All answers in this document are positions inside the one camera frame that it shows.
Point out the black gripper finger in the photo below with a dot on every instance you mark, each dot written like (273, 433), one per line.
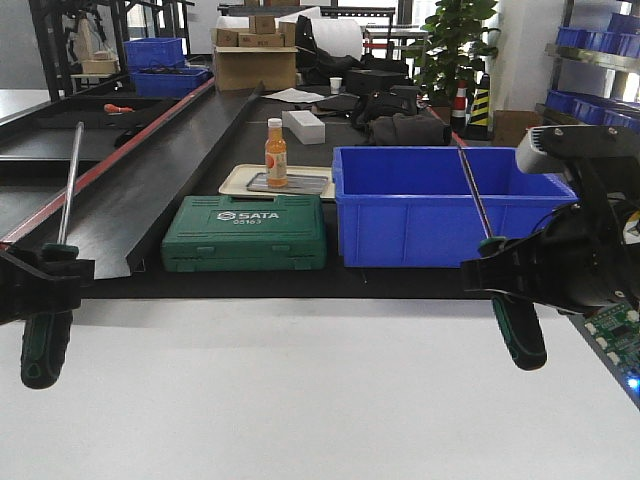
(47, 283)

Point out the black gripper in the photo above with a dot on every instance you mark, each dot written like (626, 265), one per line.
(584, 263)

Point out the green black screwdriver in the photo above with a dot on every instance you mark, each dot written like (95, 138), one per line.
(516, 318)
(46, 336)

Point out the beige plastic tray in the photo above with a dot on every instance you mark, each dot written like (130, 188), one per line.
(235, 184)

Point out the small metal tray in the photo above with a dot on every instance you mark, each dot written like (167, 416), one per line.
(296, 184)

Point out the green circuit board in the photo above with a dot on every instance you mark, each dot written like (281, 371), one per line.
(615, 331)

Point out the large blue plastic bin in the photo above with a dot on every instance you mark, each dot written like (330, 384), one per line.
(412, 207)

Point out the black yellow traffic cone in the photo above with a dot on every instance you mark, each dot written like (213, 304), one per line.
(478, 123)

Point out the orange white traffic cone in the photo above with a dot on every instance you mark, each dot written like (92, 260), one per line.
(458, 107)

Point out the dark cloth bundle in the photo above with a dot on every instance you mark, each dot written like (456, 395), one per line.
(409, 130)

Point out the green SATA tool case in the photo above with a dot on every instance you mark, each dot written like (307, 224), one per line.
(220, 233)

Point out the potted green plant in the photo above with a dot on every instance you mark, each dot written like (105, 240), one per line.
(453, 48)

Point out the blue crate on conveyor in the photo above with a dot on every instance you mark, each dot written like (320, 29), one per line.
(175, 83)

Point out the white foam block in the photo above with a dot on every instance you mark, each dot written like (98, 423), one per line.
(306, 127)

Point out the white paper cup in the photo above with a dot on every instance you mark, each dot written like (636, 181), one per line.
(335, 85)

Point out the orange juice bottle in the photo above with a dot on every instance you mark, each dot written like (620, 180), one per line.
(275, 153)

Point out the large cardboard box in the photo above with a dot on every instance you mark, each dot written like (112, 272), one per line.
(239, 68)

